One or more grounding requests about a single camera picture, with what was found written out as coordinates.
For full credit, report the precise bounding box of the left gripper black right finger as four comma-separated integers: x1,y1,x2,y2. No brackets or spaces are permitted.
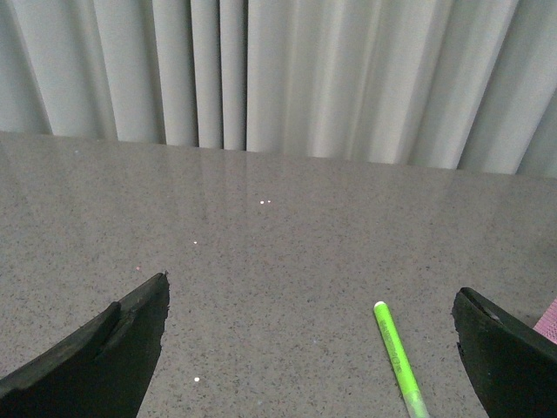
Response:
452,287,556,417

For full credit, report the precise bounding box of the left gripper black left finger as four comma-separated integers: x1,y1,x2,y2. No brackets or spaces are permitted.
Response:
1,273,170,417

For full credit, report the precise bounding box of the pink mesh pen cup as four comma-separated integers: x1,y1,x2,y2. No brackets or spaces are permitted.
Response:
534,299,557,344

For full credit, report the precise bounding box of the green marker pen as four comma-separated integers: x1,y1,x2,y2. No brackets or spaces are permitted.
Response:
373,300,430,418

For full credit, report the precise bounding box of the white pleated curtain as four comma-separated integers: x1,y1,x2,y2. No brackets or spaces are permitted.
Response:
1,1,556,177

